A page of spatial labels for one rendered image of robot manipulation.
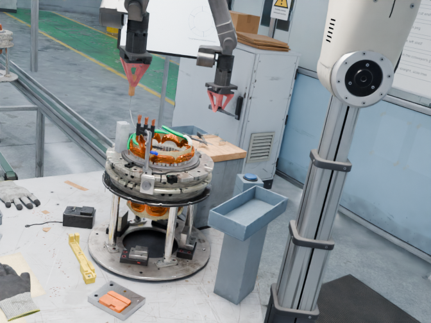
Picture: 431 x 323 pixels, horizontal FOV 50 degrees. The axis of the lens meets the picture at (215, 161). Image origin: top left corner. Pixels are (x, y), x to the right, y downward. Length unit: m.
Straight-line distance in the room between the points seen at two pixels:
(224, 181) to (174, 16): 1.03
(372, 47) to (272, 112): 2.62
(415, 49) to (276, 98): 1.10
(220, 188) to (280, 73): 2.22
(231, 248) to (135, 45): 0.60
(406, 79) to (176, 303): 2.47
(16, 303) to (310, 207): 0.84
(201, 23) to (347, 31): 1.28
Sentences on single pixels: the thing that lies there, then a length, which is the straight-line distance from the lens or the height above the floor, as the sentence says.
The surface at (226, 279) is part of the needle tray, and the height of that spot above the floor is 0.84.
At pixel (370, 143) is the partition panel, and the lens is 3.60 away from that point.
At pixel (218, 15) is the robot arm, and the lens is 1.58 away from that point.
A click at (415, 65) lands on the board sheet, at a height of 1.32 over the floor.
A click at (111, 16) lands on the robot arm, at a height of 1.48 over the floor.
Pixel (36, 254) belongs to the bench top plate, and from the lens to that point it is 1.50.
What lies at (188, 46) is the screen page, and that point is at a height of 1.29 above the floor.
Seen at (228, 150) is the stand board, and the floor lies 1.07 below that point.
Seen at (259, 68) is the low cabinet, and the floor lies 1.06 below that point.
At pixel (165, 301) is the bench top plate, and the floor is 0.78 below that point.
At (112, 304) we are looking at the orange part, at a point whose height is 0.81.
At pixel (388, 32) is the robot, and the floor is 1.55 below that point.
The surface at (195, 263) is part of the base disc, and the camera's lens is 1.46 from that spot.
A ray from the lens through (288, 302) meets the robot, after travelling 1.58.
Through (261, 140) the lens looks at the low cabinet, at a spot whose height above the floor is 0.48.
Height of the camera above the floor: 1.59
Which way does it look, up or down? 20 degrees down
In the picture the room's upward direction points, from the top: 9 degrees clockwise
